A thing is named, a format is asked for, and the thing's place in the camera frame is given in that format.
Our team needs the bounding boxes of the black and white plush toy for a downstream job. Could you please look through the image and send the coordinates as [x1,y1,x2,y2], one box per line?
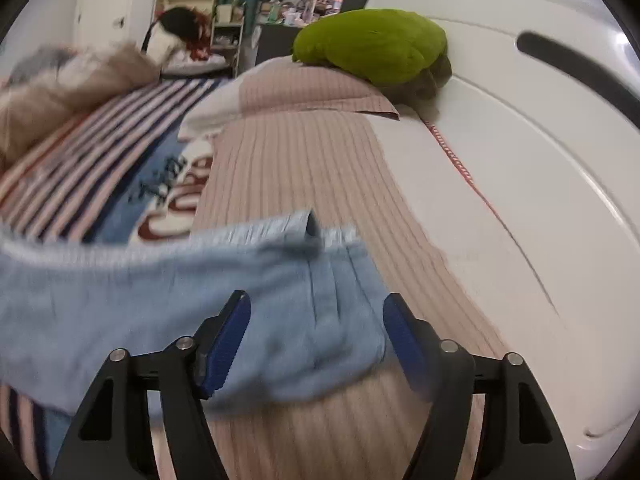
[142,6,211,66]

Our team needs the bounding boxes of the beige striped bed sheet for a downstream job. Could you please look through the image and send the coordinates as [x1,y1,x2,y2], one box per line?
[150,110,508,480]

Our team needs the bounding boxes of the green plush toy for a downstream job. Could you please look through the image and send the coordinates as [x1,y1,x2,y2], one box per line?
[291,8,453,86]

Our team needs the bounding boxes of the striped printed blanket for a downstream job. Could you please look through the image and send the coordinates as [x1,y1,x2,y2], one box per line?
[0,76,236,480]

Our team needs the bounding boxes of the yellow white shelf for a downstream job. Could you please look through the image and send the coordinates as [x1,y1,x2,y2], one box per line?
[156,0,246,68]

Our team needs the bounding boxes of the light blue pants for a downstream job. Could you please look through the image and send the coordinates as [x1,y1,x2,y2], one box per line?
[0,210,388,417]

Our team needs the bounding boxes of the dark cluttered desk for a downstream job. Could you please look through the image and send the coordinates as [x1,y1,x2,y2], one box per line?
[252,0,351,63]

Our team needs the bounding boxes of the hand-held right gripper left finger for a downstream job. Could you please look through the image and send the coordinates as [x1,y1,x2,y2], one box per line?
[51,289,252,480]

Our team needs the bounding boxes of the beige fluffy blanket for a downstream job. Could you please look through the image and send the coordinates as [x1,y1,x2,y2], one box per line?
[0,42,162,168]

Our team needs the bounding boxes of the beige striped pillow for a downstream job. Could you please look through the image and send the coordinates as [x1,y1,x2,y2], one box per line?
[178,55,401,140]

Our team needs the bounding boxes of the white headboard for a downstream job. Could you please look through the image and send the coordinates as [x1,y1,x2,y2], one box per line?
[364,0,640,461]

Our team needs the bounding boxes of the white wardrobe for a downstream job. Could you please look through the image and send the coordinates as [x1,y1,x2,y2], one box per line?
[72,0,166,53]

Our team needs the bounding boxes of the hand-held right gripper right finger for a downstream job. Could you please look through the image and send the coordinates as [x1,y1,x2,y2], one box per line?
[382,292,577,480]

